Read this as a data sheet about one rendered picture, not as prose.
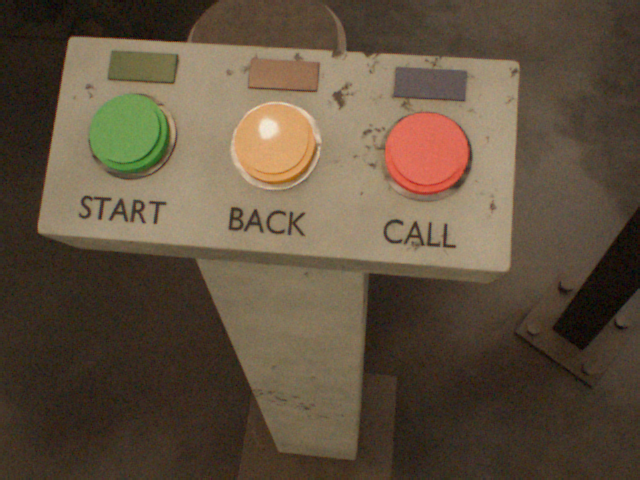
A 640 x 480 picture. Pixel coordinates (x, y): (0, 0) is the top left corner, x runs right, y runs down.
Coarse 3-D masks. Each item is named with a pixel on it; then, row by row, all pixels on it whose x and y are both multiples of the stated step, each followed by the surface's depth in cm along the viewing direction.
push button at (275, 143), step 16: (256, 112) 33; (272, 112) 33; (288, 112) 33; (240, 128) 33; (256, 128) 33; (272, 128) 32; (288, 128) 32; (304, 128) 32; (240, 144) 32; (256, 144) 32; (272, 144) 32; (288, 144) 32; (304, 144) 32; (240, 160) 33; (256, 160) 32; (272, 160) 32; (288, 160) 32; (304, 160) 32; (256, 176) 32; (272, 176) 32; (288, 176) 32
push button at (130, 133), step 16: (128, 96) 34; (96, 112) 34; (112, 112) 33; (128, 112) 33; (144, 112) 33; (160, 112) 33; (96, 128) 33; (112, 128) 33; (128, 128) 33; (144, 128) 33; (160, 128) 33; (96, 144) 33; (112, 144) 33; (128, 144) 33; (144, 144) 33; (160, 144) 33; (112, 160) 33; (128, 160) 33; (144, 160) 33
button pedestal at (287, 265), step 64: (64, 64) 35; (192, 64) 35; (320, 64) 34; (384, 64) 34; (448, 64) 34; (512, 64) 33; (64, 128) 34; (192, 128) 34; (320, 128) 33; (384, 128) 33; (512, 128) 33; (64, 192) 34; (128, 192) 34; (192, 192) 33; (256, 192) 33; (320, 192) 33; (384, 192) 33; (448, 192) 32; (512, 192) 32; (192, 256) 37; (256, 256) 34; (320, 256) 33; (384, 256) 32; (448, 256) 32; (256, 320) 45; (320, 320) 44; (256, 384) 58; (320, 384) 56; (384, 384) 88; (256, 448) 84; (320, 448) 79; (384, 448) 83
